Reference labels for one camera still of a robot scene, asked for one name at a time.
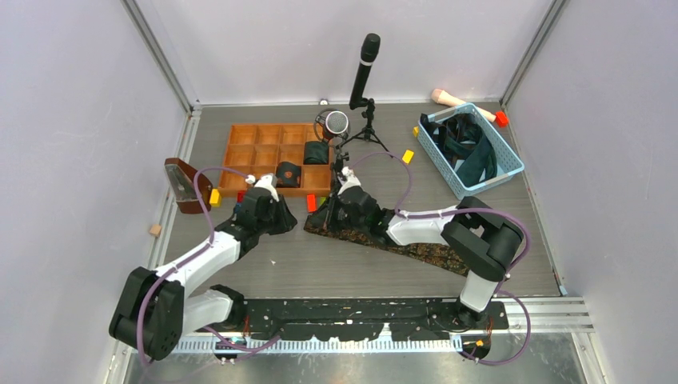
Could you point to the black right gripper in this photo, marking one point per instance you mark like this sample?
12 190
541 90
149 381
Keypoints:
328 211

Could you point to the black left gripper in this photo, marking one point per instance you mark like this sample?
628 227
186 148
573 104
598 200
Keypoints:
286 220

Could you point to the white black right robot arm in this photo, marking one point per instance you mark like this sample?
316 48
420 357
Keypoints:
469 239

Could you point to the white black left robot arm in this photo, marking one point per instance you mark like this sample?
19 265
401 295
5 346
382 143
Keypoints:
156 307

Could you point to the orange red block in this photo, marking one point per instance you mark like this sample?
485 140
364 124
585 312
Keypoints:
311 203

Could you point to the small black tripod stand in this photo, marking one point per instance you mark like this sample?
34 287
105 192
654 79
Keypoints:
336 167

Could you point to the yellow block by metronome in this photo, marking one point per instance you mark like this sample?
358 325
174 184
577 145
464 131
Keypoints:
215 198

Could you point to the rolled black tie in tray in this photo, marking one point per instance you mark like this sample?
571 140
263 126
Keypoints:
288 175

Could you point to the orange wooden compartment tray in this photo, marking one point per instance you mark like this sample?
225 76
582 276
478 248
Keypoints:
259 149

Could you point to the rolled dark green tie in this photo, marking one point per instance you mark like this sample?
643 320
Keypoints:
316 153

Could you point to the yellow toy brick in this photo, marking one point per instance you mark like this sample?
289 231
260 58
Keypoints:
407 156

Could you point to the brown wooden metronome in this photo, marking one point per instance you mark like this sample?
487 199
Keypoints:
180 176

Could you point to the round silver mesh microphone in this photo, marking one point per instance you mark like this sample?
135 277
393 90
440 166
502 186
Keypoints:
331 123

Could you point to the small wooden cube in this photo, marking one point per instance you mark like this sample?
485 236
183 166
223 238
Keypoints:
155 230

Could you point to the navy brown striped tie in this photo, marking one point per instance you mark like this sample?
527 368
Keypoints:
455 138

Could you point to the light blue plastic basket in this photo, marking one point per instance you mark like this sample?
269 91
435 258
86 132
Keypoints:
508 163

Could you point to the dark green patterned tie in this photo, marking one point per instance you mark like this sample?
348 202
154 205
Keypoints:
479 165

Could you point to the beige wooden pestle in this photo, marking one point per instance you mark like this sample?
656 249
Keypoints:
442 97

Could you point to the black handheld microphone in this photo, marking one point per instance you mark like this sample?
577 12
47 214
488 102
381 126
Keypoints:
369 52

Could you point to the red block at corner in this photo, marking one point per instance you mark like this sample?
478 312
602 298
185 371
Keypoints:
501 118

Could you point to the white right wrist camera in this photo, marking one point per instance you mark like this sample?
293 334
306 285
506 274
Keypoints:
348 179

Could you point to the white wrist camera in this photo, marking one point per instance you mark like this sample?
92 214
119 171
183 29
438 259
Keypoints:
348 179
268 182

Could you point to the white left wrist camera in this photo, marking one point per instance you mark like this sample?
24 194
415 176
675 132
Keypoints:
268 182

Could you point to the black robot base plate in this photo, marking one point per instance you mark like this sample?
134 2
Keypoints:
365 319

